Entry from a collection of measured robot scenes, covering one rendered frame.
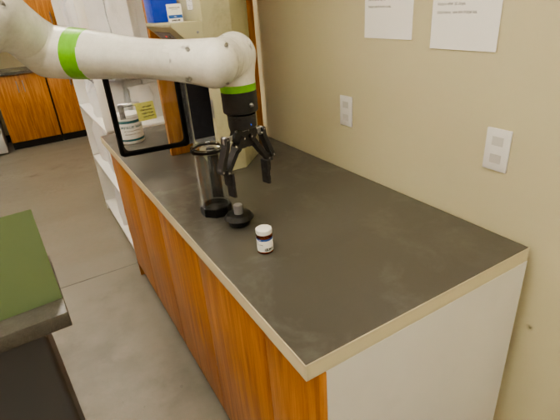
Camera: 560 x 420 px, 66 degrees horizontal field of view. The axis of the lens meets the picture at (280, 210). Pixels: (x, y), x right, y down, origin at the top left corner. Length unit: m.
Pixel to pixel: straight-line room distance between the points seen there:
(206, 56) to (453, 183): 0.83
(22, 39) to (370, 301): 0.94
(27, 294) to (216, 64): 0.68
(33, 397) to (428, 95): 1.36
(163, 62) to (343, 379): 0.77
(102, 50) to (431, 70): 0.89
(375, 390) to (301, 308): 0.25
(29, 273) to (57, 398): 0.38
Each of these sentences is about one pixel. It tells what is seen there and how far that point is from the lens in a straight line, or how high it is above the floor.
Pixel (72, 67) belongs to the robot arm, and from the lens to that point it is 1.14.
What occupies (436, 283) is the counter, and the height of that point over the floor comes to 0.94.
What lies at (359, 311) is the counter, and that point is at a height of 0.94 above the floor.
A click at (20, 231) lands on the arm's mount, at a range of 1.11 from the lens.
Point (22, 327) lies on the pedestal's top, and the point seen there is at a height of 0.94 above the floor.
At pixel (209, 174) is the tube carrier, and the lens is 1.35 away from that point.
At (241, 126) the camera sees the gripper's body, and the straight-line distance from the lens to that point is 1.13.
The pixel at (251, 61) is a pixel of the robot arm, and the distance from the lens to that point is 1.10.
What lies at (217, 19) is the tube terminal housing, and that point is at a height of 1.51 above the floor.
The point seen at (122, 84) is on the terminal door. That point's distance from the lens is 1.94.
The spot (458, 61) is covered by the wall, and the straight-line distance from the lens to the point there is 1.33.
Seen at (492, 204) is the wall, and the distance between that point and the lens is 1.35.
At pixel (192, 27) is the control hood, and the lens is 1.65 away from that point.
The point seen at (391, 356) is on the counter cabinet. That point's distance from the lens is 1.03.
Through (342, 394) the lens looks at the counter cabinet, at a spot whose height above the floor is 0.81.
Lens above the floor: 1.56
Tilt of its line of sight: 26 degrees down
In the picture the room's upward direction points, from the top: 4 degrees counter-clockwise
